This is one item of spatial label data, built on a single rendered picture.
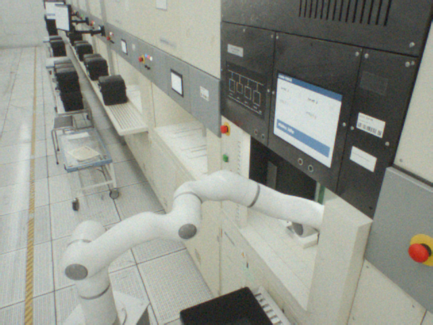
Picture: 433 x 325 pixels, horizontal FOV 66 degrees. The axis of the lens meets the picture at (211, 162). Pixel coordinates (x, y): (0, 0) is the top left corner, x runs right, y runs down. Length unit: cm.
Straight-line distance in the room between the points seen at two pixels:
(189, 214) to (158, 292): 159
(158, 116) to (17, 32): 1193
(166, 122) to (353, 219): 225
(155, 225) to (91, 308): 45
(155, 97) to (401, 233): 231
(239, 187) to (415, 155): 49
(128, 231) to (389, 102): 84
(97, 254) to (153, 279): 152
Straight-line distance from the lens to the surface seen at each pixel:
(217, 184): 105
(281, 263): 154
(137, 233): 115
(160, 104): 290
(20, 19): 1453
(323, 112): 99
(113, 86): 376
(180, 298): 254
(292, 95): 109
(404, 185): 85
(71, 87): 484
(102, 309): 142
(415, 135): 83
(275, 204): 113
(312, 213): 113
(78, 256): 119
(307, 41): 102
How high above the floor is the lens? 194
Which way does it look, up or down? 28 degrees down
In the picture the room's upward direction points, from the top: 1 degrees counter-clockwise
